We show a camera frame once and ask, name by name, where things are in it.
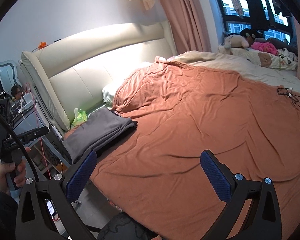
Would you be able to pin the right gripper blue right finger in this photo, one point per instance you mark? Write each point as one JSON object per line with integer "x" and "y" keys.
{"x": 219, "y": 175}

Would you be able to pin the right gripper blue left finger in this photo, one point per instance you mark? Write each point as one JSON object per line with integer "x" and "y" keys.
{"x": 78, "y": 174}

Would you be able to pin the grey t-shirt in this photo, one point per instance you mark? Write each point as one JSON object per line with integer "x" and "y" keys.
{"x": 102, "y": 128}

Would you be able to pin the person left hand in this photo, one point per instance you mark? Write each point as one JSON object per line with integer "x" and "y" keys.
{"x": 20, "y": 179}

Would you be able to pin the smartphone on side table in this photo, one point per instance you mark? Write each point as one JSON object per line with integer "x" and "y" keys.
{"x": 51, "y": 208}

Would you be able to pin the bedside desk with clutter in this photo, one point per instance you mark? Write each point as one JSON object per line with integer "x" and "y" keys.
{"x": 48, "y": 155}

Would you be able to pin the grey patterned trousers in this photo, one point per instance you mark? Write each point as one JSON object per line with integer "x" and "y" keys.
{"x": 122, "y": 226}

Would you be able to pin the green tissue packet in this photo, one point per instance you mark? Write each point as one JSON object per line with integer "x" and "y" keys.
{"x": 80, "y": 117}

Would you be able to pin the orange bed blanket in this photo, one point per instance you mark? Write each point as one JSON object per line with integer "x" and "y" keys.
{"x": 155, "y": 176}

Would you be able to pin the cream padded headboard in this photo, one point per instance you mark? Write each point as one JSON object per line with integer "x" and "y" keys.
{"x": 72, "y": 72}

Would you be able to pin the cream bed sheet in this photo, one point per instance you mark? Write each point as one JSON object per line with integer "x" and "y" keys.
{"x": 245, "y": 68}

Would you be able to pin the bear print cream quilt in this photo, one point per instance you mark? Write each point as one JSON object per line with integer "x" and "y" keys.
{"x": 283, "y": 60}

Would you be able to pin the pink fluffy item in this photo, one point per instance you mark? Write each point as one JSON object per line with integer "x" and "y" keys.
{"x": 265, "y": 47}

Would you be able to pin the beige plush toy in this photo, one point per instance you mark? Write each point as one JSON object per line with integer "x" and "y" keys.
{"x": 235, "y": 41}

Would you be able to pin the hanging black coat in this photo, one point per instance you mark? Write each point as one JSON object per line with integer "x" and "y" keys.
{"x": 257, "y": 16}

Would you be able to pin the left pink curtain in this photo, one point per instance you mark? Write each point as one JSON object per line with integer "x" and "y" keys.
{"x": 188, "y": 25}

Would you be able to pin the wavy frame mirror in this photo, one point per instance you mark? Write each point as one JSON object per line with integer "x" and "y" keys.
{"x": 8, "y": 75}

